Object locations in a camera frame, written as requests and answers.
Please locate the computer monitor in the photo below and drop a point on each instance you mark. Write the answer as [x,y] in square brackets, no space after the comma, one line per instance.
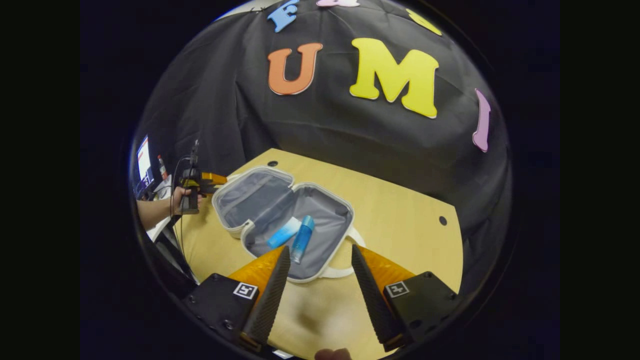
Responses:
[144,165]

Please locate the white suitcase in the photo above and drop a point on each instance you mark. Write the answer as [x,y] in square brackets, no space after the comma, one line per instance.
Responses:
[325,215]

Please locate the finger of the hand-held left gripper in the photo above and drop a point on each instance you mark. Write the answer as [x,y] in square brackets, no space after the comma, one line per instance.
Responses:
[212,178]

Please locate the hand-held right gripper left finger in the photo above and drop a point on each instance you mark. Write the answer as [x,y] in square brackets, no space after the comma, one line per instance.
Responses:
[267,300]

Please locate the clear blue skincare tube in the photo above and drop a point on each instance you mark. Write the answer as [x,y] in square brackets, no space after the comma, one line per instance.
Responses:
[284,232]

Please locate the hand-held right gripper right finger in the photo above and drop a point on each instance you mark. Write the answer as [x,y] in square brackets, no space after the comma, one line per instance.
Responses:
[372,300]

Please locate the black backdrop cloth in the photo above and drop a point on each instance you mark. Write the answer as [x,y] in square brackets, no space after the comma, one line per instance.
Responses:
[350,140]

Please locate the red and white bottle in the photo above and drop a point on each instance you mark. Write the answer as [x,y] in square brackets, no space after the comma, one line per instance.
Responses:
[162,169]

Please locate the blue cylindrical skincare bottle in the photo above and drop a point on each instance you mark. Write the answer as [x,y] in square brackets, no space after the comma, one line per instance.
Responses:
[303,240]

